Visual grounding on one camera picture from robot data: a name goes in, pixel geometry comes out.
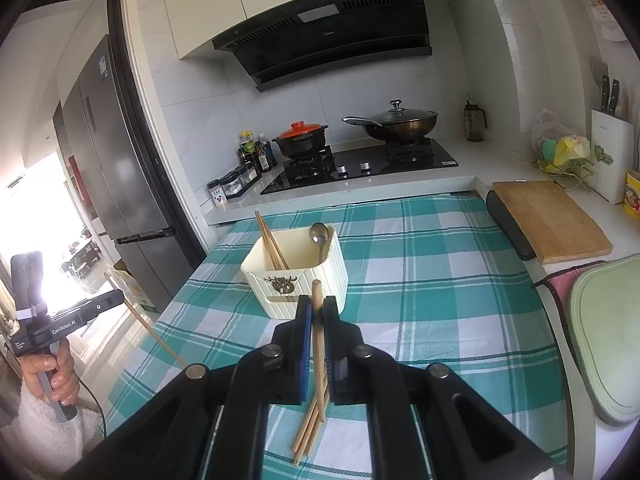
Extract yellow printed cup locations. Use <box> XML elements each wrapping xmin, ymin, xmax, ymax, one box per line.
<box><xmin>623</xmin><ymin>170</ymin><xmax>640</xmax><ymax>219</ymax></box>

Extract glass oil jug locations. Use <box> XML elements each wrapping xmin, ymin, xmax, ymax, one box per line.
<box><xmin>462</xmin><ymin>100</ymin><xmax>488</xmax><ymax>143</ymax></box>

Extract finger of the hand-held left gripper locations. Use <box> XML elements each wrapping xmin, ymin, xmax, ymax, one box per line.
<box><xmin>75</xmin><ymin>288</ymin><xmax>124</xmax><ymax>323</ymax></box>

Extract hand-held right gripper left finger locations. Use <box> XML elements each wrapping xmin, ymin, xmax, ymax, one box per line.
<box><xmin>65</xmin><ymin>294</ymin><xmax>314</xmax><ymax>480</ymax></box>

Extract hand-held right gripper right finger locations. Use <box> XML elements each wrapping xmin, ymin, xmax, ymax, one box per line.
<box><xmin>322</xmin><ymin>296</ymin><xmax>576</xmax><ymax>480</ymax></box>

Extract teal checkered tablecloth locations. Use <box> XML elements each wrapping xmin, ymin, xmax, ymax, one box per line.
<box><xmin>97</xmin><ymin>192</ymin><xmax>573</xmax><ymax>480</ymax></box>

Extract red hanging cloth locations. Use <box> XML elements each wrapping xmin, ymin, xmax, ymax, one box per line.
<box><xmin>67</xmin><ymin>155</ymin><xmax>94</xmax><ymax>221</ymax></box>

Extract green cutting board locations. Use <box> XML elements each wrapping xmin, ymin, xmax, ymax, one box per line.
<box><xmin>567</xmin><ymin>254</ymin><xmax>640</xmax><ymax>426</ymax></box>

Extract black gas hob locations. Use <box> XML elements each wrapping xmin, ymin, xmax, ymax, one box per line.
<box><xmin>260</xmin><ymin>138</ymin><xmax>458</xmax><ymax>196</ymax></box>

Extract white knife block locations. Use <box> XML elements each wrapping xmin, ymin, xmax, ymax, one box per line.
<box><xmin>591</xmin><ymin>107</ymin><xmax>636</xmax><ymax>205</ymax></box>

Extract glass wok lid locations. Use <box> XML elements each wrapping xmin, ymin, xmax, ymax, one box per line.
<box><xmin>372</xmin><ymin>100</ymin><xmax>436</xmax><ymax>126</ymax></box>

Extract black range hood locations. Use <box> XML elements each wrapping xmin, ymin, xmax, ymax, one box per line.
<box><xmin>211</xmin><ymin>0</ymin><xmax>433</xmax><ymax>93</ymax></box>

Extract wooden cutting board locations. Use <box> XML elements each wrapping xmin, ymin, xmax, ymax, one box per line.
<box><xmin>492</xmin><ymin>180</ymin><xmax>614</xmax><ymax>265</ymax></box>

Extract black cable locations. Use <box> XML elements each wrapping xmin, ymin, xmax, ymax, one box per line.
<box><xmin>75</xmin><ymin>375</ymin><xmax>107</xmax><ymax>441</ymax></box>

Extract black clay pot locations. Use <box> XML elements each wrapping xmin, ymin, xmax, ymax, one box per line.
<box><xmin>271</xmin><ymin>127</ymin><xmax>329</xmax><ymax>158</ymax></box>

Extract yellow-capped sauce bottle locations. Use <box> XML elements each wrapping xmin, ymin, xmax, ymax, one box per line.
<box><xmin>238</xmin><ymin>131</ymin><xmax>256</xmax><ymax>166</ymax></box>

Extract cream ribbed utensil holder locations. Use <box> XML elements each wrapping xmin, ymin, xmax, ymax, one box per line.
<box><xmin>240</xmin><ymin>224</ymin><xmax>349</xmax><ymax>320</ymax></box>

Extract grey refrigerator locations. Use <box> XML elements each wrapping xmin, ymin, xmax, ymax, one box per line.
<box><xmin>53</xmin><ymin>34</ymin><xmax>191</xmax><ymax>313</ymax></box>

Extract person's left forearm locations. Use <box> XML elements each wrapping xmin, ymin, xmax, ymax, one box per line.
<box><xmin>0</xmin><ymin>375</ymin><xmax>101</xmax><ymax>480</ymax></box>

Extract white wall cabinet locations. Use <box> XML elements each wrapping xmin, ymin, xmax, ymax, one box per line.
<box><xmin>159</xmin><ymin>0</ymin><xmax>471</xmax><ymax>61</ymax></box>

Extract dark wok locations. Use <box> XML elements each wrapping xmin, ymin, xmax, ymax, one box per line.
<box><xmin>342</xmin><ymin>110</ymin><xmax>439</xmax><ymax>143</ymax></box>

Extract white-labelled pepper jar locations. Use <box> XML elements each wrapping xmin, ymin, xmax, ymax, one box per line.
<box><xmin>207</xmin><ymin>178</ymin><xmax>228</xmax><ymax>210</ymax></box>

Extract condiment bottles and jars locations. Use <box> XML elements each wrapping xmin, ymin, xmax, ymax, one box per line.
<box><xmin>220</xmin><ymin>164</ymin><xmax>261</xmax><ymax>200</ymax></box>

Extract hanging printed bag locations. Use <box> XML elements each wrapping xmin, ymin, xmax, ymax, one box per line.
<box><xmin>590</xmin><ymin>0</ymin><xmax>632</xmax><ymax>43</ymax></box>

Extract cardboard box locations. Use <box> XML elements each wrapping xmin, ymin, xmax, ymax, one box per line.
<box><xmin>111</xmin><ymin>269</ymin><xmax>157</xmax><ymax>315</ymax></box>

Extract black padded bar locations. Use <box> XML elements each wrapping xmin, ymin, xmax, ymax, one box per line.
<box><xmin>486</xmin><ymin>191</ymin><xmax>538</xmax><ymax>262</ymax></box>

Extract pink heat pad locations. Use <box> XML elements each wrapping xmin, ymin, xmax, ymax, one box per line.
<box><xmin>531</xmin><ymin>259</ymin><xmax>607</xmax><ymax>321</ymax></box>

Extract person's left hand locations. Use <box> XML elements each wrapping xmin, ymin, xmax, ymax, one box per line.
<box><xmin>20</xmin><ymin>342</ymin><xmax>81</xmax><ymax>407</ymax></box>

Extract bundle of plastic bags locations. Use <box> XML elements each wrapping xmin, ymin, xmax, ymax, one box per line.
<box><xmin>530</xmin><ymin>108</ymin><xmax>613</xmax><ymax>192</ymax></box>

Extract red pot lid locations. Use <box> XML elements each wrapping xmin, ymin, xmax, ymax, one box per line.
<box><xmin>278</xmin><ymin>121</ymin><xmax>323</xmax><ymax>140</ymax></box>

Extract metal spoon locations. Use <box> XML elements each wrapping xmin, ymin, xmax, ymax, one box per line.
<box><xmin>310</xmin><ymin>222</ymin><xmax>329</xmax><ymax>265</ymax></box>

